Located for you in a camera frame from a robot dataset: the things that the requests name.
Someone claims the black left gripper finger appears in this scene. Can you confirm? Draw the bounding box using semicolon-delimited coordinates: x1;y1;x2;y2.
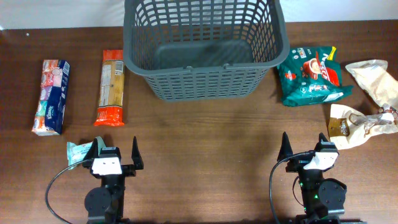
82;138;98;168
131;136;144;170

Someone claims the beige brown snack bag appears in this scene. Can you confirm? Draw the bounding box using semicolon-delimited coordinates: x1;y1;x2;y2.
328;104;397;150

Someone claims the blue Kleenex tissue pack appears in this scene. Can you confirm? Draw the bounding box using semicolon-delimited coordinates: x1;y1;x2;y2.
32;60;70;136

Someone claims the green Nescafe coffee bag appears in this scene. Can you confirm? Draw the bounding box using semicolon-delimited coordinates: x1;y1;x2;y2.
277;46;353;107

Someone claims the beige clear powder bag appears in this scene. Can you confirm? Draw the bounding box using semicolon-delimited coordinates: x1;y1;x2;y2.
345;59;397;109

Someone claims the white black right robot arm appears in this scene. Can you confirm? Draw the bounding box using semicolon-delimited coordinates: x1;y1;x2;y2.
269;133;362;223

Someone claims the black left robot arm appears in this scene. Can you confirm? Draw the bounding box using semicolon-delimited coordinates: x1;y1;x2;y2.
83;138;144;224

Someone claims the small teal wrapper packet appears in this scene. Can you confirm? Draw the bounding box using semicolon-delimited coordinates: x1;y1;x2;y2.
67;136;106;166

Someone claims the orange spaghetti packet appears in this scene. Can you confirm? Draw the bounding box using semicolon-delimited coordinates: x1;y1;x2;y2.
94;50;124;126

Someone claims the grey plastic basket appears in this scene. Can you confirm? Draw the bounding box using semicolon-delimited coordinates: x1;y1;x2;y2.
123;0;290;101

